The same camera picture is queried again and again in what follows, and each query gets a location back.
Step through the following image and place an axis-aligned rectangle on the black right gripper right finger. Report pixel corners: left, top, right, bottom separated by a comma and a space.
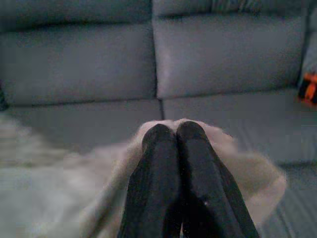
175, 120, 261, 238

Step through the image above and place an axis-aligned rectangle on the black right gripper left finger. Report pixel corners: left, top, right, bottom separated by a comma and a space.
118, 123, 183, 238

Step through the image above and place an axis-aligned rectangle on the beige dotted pillow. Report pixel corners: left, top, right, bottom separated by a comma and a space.
0, 113, 288, 238

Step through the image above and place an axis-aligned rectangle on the dark leather sofa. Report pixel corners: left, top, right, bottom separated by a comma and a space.
0, 0, 317, 238

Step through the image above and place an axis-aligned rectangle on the orange and black item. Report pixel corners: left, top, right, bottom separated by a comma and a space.
298, 72, 317, 108

